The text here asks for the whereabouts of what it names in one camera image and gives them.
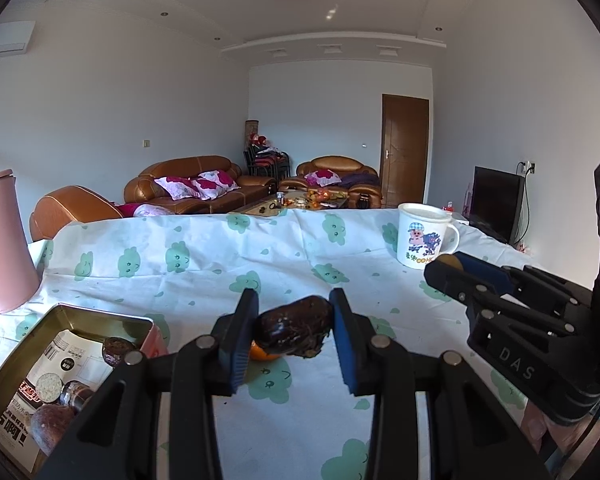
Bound black television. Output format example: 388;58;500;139
468;166;526;244

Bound printed paper sheet in tin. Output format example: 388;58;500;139
0;330;110;476

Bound stacked black red chairs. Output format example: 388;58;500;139
244;133;291;181

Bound dark dried date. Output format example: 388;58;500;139
251;296;334;359

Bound orange mandarin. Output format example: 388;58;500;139
249;341;282;362
436;254;464;270

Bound pink cushion on armchair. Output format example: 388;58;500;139
304;168;341;188

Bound white cartoon mug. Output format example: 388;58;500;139
396;203;460;270

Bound white air conditioner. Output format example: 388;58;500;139
0;21;35;58

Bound pink metal tin box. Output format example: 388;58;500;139
0;304;170;479

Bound brown leather chair near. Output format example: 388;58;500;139
29;185;122;242

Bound pink floral cushion left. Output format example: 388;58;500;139
154;176;201;200

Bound cluttered coffee table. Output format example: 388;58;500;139
237;190;348;217

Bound purple passion fruit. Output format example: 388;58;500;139
30;404;76;456

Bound brown leather armchair far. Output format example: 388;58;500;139
278;155;382;209

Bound pink floral cushion right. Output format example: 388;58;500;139
193;170;239;200

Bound layered cake piece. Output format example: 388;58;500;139
59;380;95;413

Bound brown leather long sofa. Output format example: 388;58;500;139
123;155;277;214

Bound person's hand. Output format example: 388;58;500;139
520;401;600;463

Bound pink floral cushion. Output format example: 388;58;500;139
193;170;239;200
154;176;201;200

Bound brown wooden door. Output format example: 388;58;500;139
380;94;429;208

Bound pink electric kettle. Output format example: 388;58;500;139
0;169;40;314

